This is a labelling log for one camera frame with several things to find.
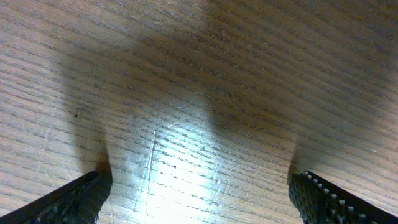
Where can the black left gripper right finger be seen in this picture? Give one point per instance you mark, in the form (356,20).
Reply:
(320,201)

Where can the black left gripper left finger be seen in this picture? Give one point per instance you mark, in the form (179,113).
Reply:
(79,201)

